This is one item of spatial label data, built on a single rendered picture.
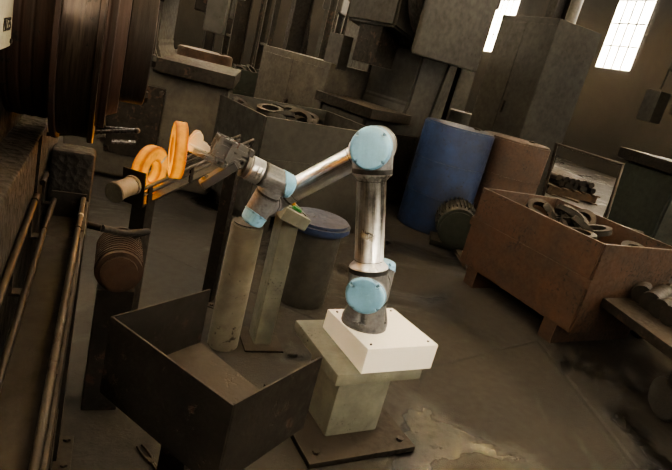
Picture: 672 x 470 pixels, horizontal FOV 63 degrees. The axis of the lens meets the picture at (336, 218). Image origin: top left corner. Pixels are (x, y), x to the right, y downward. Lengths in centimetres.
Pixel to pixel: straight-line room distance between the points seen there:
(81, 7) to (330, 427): 140
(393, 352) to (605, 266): 165
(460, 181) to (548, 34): 200
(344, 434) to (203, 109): 257
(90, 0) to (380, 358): 122
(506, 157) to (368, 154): 324
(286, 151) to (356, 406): 194
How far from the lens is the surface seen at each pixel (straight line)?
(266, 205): 164
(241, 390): 101
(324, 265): 261
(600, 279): 316
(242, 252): 204
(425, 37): 451
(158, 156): 178
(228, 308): 214
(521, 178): 474
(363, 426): 197
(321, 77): 513
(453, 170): 442
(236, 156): 160
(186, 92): 390
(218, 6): 365
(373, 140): 151
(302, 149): 350
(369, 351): 169
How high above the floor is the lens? 117
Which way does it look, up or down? 16 degrees down
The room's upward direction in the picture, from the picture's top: 15 degrees clockwise
